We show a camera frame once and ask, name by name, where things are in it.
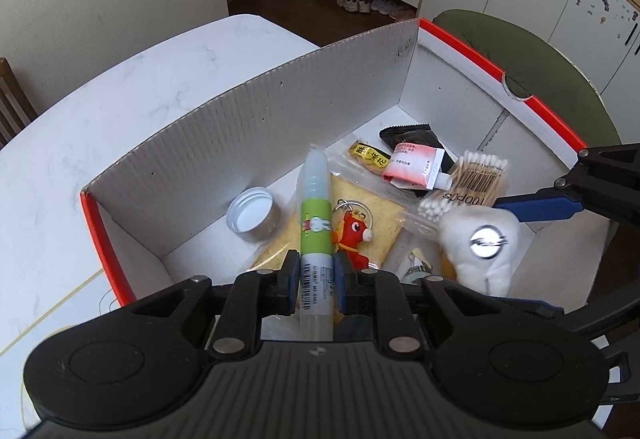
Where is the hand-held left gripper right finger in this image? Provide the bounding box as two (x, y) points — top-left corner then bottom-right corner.
(334, 251), (501, 354)

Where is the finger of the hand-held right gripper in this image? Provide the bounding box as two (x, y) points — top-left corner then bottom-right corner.
(520, 221), (640, 345)
(494, 146), (640, 225)

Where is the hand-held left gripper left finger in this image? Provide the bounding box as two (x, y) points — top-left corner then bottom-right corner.
(127, 249), (301, 354)

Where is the red figure keychain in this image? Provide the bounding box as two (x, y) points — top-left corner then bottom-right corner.
(331, 199), (378, 272)

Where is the green white tube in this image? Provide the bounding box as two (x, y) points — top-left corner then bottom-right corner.
(296, 146), (335, 342)

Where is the silver bottle cap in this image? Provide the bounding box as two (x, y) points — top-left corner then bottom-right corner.
(226, 188), (276, 239)

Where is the white tooth plush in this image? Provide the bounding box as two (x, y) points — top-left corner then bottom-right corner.
(439, 205), (521, 297)

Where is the yellow sponge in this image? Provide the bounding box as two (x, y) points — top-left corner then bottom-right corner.
(247, 172), (406, 320)

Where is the yellow label packet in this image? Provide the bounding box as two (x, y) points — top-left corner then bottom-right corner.
(347, 139), (392, 170)

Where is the pink white tube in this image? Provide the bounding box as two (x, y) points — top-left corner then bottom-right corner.
(381, 142), (458, 190)

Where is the black comb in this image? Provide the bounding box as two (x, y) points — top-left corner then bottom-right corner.
(379, 123), (458, 190)

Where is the red cardboard box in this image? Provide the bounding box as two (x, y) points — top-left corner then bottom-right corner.
(80, 18), (618, 315)

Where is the green upholstered chair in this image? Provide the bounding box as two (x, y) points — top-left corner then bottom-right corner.
(432, 9), (621, 147)

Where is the brown wooden chair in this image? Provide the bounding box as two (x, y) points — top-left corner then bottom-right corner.
(0, 58), (38, 147)

